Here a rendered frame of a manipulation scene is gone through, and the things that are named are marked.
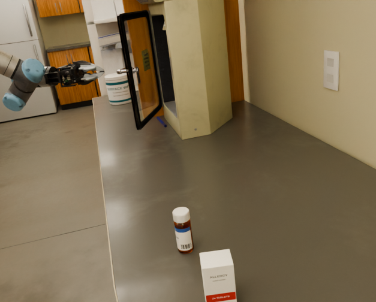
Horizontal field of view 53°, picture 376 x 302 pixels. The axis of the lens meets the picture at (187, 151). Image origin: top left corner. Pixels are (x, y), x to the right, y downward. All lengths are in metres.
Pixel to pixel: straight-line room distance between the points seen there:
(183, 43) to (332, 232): 0.78
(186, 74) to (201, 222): 0.61
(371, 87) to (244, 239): 0.55
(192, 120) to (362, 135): 0.56
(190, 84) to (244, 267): 0.76
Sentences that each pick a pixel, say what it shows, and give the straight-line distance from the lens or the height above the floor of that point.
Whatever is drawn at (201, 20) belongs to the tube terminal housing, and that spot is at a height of 1.34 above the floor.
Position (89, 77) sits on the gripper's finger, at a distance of 1.46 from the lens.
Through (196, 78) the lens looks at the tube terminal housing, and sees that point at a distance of 1.32.
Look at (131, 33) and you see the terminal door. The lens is 1.38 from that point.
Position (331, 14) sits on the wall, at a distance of 1.21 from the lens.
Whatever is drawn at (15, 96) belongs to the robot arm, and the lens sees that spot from 1.47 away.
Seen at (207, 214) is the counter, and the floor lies 0.94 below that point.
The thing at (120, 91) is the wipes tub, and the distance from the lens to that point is 2.00.
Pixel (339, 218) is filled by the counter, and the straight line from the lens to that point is 0.87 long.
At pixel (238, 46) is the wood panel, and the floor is 1.19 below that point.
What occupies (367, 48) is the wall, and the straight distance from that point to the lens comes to 1.10.
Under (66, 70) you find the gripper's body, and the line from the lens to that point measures 1.44.
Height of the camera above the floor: 1.40
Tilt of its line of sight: 22 degrees down
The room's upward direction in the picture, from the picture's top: 7 degrees counter-clockwise
